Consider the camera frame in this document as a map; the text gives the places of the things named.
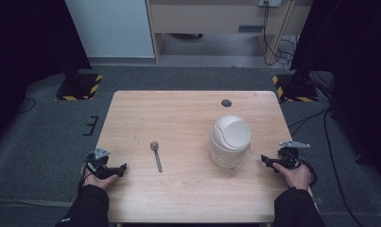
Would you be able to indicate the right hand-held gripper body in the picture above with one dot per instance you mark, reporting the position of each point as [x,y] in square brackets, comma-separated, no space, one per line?
[290,155]

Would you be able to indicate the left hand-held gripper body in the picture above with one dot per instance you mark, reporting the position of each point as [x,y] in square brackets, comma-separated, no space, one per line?
[98,159]

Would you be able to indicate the clear bin with white lid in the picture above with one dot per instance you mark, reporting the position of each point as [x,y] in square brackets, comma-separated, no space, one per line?
[230,142]

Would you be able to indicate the metal spoon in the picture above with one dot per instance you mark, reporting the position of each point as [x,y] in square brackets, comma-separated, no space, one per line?
[157,156]

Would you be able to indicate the person's left hand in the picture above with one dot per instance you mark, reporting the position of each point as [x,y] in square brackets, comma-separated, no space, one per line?
[98,182]

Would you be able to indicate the person's right hand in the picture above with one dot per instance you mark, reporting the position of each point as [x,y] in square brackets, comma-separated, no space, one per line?
[293,176]

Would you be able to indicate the black stand base striped edge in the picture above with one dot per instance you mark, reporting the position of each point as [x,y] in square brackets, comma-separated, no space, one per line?
[79,87]
[297,90]

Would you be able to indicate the dark round table grommet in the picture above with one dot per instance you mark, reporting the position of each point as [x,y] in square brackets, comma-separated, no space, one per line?
[226,102]

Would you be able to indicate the black curtain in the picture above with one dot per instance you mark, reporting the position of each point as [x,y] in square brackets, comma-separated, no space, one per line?
[24,47]
[355,63]

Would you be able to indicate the white panel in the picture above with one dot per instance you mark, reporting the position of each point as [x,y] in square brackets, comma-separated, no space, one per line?
[111,28]

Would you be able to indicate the grey power strip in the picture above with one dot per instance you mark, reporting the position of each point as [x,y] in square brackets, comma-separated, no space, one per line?
[270,2]

